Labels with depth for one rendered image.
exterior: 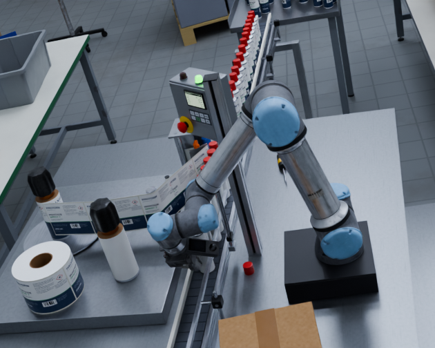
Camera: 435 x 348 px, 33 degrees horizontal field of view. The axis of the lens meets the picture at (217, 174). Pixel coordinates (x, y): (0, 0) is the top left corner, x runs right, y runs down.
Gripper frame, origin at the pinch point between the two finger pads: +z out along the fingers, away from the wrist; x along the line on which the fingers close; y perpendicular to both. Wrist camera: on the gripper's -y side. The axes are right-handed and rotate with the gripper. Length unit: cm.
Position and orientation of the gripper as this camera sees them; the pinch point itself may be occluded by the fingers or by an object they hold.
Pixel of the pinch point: (201, 264)
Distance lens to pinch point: 237.3
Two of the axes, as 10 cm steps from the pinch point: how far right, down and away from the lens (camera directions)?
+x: -0.2, 8.9, -4.5
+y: -9.6, 1.1, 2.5
